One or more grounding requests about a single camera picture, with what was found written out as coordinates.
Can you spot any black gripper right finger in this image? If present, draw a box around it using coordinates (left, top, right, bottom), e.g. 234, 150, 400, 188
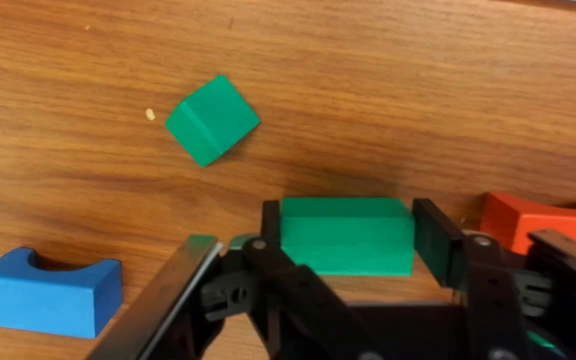
412, 197, 576, 360

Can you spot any green wedge block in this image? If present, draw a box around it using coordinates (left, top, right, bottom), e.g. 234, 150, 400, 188
164, 74, 262, 171

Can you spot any blue arch block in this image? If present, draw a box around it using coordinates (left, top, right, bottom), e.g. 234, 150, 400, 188
0, 247, 125, 343

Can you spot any silver mount bar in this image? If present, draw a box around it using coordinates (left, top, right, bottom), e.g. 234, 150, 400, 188
86, 232, 224, 360

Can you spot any green rectangular block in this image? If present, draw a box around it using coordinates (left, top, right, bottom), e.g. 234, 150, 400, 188
279, 197, 417, 279

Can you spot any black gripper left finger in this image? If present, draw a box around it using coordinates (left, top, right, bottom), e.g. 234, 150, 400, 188
145, 199, 384, 360

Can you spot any orange arch block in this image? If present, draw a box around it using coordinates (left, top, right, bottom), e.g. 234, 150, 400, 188
478, 191, 576, 259

